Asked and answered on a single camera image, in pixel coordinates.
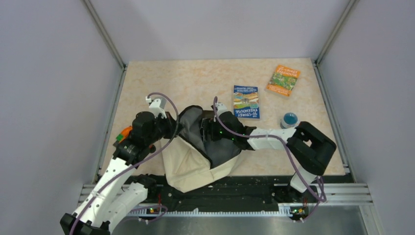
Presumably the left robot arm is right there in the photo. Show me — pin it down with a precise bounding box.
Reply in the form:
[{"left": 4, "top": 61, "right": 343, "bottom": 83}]
[{"left": 60, "top": 111, "right": 180, "bottom": 235}]

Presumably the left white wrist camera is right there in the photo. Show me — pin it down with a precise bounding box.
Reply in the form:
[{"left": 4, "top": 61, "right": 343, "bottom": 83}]
[{"left": 146, "top": 96, "right": 167, "bottom": 118}]

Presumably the blue lidded jar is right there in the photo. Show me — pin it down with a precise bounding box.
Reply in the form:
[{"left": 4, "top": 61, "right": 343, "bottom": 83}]
[{"left": 280, "top": 112, "right": 299, "bottom": 129}]

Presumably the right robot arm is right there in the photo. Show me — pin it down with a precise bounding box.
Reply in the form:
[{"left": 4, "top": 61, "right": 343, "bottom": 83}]
[{"left": 198, "top": 112, "right": 337, "bottom": 202}]

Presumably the blue and white booklet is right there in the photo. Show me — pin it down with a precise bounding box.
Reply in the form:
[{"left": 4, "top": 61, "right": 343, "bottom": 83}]
[{"left": 233, "top": 85, "right": 260, "bottom": 119}]

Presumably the orange tape dispenser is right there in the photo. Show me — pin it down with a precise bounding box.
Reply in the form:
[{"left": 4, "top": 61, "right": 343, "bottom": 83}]
[{"left": 116, "top": 125, "right": 132, "bottom": 143}]

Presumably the orange paperback book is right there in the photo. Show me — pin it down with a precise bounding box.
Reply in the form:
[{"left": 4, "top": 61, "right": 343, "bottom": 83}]
[{"left": 265, "top": 65, "right": 301, "bottom": 97}]

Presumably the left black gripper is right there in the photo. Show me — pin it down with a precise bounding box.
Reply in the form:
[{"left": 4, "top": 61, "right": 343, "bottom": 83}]
[{"left": 146, "top": 111, "right": 184, "bottom": 145}]

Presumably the beige canvas backpack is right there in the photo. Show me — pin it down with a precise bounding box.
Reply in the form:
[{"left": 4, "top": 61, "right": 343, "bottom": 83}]
[{"left": 161, "top": 105, "right": 242, "bottom": 193}]

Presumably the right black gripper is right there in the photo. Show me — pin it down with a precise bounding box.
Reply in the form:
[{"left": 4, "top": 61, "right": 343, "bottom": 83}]
[{"left": 196, "top": 117, "right": 235, "bottom": 143}]

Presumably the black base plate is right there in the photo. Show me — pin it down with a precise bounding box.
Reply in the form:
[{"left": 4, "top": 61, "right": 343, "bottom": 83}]
[{"left": 126, "top": 175, "right": 320, "bottom": 213}]

